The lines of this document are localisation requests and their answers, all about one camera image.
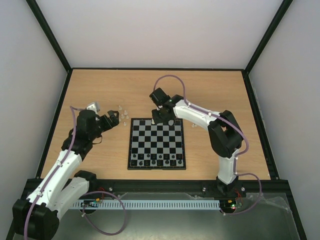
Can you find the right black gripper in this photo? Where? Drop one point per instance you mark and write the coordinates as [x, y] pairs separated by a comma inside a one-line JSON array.
[[161, 116]]

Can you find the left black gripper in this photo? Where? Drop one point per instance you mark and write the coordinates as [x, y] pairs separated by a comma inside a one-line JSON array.
[[115, 121]]

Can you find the black and silver chessboard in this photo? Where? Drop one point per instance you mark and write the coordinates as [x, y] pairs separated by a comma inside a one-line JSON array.
[[148, 138]]

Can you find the black aluminium frame rail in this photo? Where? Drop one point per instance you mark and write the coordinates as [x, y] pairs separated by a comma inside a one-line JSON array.
[[202, 188]]

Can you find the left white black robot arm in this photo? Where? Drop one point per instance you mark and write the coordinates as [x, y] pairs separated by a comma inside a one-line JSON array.
[[38, 215]]

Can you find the grey slotted cable duct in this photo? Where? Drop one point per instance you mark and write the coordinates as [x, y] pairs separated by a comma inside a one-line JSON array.
[[148, 205]]

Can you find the black chess pieces row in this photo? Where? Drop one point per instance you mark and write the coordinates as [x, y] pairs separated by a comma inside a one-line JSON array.
[[156, 160]]

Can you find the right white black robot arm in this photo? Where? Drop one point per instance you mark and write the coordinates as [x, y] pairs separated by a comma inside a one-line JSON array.
[[224, 133]]

